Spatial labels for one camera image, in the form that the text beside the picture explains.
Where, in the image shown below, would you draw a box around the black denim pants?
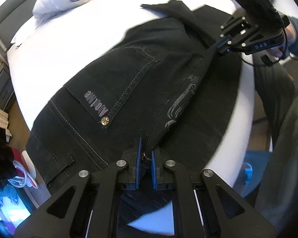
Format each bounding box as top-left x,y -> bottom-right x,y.
26,0 -> 242,193

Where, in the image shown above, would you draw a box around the red white bag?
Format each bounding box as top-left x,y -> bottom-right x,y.
8,147 -> 38,189

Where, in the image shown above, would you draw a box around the black garment hanging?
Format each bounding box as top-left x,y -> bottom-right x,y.
0,128 -> 16,181

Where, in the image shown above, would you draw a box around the dark bedside table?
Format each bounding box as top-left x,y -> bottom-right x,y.
0,63 -> 14,111

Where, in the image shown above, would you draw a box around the grey upholstered headboard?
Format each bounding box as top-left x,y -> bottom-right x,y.
0,0 -> 36,52

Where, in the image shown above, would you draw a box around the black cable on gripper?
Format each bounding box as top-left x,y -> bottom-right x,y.
239,27 -> 290,67

